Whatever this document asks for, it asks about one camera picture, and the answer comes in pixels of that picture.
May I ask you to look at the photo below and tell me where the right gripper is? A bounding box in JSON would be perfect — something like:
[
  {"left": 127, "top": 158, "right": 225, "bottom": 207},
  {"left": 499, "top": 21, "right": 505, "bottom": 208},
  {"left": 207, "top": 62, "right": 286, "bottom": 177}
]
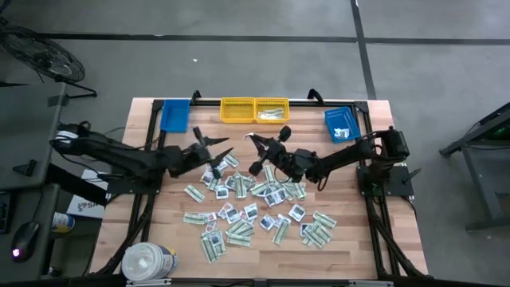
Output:
[{"left": 247, "top": 125, "right": 304, "bottom": 178}]

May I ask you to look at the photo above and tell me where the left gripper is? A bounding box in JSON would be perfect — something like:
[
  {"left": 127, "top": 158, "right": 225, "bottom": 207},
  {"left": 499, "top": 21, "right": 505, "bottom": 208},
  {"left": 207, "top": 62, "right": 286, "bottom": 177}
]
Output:
[{"left": 166, "top": 126, "right": 235, "bottom": 179}]

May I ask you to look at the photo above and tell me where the yellow plastic basket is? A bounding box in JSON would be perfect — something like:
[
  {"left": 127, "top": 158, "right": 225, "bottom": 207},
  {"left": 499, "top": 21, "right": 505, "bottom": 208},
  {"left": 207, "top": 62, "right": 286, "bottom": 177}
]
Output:
[
  {"left": 253, "top": 97, "right": 291, "bottom": 124},
  {"left": 219, "top": 97, "right": 256, "bottom": 124}
]

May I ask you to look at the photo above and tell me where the blue plastic basket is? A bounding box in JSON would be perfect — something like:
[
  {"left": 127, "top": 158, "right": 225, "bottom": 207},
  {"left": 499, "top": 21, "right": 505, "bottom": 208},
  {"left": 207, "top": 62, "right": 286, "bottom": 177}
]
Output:
[
  {"left": 324, "top": 106, "right": 362, "bottom": 144},
  {"left": 159, "top": 98, "right": 191, "bottom": 134}
]

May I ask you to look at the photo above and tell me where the white wipes canister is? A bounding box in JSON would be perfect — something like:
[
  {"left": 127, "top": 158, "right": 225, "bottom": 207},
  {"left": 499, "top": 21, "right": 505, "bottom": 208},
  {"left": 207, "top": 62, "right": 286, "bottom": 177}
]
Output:
[{"left": 120, "top": 242, "right": 179, "bottom": 281}]

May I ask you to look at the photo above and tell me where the white printed cardboard box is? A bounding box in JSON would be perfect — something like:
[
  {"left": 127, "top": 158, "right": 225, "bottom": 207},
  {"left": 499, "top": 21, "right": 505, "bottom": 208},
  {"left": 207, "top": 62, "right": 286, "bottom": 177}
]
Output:
[{"left": 65, "top": 169, "right": 111, "bottom": 220}]

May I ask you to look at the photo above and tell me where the white and yellow can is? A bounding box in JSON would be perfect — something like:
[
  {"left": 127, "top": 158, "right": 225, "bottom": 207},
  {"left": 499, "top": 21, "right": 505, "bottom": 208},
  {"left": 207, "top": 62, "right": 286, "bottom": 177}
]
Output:
[{"left": 51, "top": 211, "right": 76, "bottom": 234}]

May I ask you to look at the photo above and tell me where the grey side desk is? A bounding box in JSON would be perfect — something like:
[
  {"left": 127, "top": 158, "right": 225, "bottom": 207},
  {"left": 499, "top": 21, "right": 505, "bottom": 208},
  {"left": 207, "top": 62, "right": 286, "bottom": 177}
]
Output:
[{"left": 0, "top": 81, "right": 67, "bottom": 280}]

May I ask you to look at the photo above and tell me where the black floor fan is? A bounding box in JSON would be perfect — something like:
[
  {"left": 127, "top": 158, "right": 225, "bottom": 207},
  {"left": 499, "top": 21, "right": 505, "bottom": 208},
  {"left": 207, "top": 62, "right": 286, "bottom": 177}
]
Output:
[{"left": 0, "top": 18, "right": 99, "bottom": 99}]

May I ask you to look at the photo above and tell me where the black metal equipment cart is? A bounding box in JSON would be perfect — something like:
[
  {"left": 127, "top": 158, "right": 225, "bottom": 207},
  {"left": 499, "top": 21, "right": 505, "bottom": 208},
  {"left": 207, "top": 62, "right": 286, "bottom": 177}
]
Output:
[{"left": 437, "top": 101, "right": 510, "bottom": 234}]

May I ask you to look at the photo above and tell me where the black computer mouse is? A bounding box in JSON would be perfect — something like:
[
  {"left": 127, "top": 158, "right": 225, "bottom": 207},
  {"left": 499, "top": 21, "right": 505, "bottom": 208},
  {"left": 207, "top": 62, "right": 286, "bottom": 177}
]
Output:
[{"left": 10, "top": 221, "right": 41, "bottom": 264}]

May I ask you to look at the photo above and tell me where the black keyboard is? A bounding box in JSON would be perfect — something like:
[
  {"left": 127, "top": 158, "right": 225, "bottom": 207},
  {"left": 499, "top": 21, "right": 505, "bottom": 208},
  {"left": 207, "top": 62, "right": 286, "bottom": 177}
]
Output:
[{"left": 0, "top": 191, "right": 13, "bottom": 236}]

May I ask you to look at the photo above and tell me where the silver metal bracket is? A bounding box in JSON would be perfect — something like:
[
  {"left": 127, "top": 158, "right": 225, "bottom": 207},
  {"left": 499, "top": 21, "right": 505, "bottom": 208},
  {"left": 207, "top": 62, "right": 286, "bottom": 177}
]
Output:
[
  {"left": 348, "top": 280, "right": 395, "bottom": 287},
  {"left": 125, "top": 277, "right": 172, "bottom": 287}
]

